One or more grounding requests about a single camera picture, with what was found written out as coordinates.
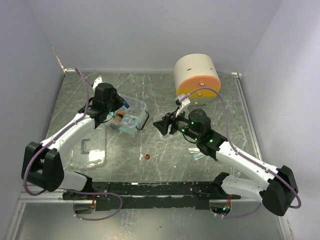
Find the clear teal packet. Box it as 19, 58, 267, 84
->
193, 152, 205, 161

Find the amber bottle orange label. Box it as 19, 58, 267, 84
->
110, 111, 125, 130

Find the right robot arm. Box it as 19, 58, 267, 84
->
153, 109, 299, 216

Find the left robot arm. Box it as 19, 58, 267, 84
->
21, 82, 124, 200

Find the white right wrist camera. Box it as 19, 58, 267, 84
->
175, 94, 191, 117

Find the clear plastic box lid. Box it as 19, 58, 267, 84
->
68, 126, 106, 171

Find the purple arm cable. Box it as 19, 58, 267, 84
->
178, 87, 302, 210
22, 66, 91, 196

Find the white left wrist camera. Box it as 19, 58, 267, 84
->
92, 75, 103, 90

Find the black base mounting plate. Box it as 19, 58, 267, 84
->
62, 181, 242, 211

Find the clear compartment tray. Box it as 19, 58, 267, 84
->
153, 113, 181, 141

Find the white green medicine bottle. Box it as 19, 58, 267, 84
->
107, 112, 115, 120

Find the aluminium frame rail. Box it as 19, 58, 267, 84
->
4, 192, 68, 240

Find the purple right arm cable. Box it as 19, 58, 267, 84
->
178, 87, 302, 210

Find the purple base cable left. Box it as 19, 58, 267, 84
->
64, 189, 124, 221

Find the white blue ointment tube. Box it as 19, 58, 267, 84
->
119, 100, 131, 112

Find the round drawer cabinet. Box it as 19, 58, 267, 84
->
173, 53, 222, 96

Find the white gauze pad on lid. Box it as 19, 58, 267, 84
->
88, 149, 105, 162

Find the clear plastic storage box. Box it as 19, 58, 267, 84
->
105, 93, 150, 138

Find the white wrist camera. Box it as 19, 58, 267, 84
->
175, 94, 191, 117
92, 75, 103, 90

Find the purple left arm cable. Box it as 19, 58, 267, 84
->
22, 66, 91, 196

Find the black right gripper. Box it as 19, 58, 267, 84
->
153, 107, 200, 142

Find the teal bandage packet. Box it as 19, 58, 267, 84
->
122, 116, 139, 130

